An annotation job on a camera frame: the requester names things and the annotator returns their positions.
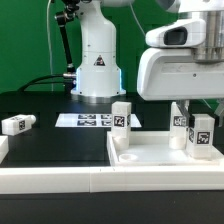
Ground white U-shaped obstacle fence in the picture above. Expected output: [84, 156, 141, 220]
[0, 134, 224, 195]

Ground white cable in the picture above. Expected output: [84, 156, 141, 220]
[46, 0, 55, 92]

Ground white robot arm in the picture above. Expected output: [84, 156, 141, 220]
[72, 0, 224, 106]

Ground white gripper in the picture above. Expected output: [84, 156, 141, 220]
[137, 48, 224, 127]

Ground black cable bundle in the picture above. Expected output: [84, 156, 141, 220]
[17, 73, 77, 93]

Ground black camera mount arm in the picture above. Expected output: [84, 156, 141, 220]
[55, 0, 80, 77]

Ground white square table top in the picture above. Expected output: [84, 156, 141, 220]
[107, 131, 224, 166]

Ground white marker base plate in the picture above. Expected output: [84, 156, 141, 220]
[54, 113, 142, 129]

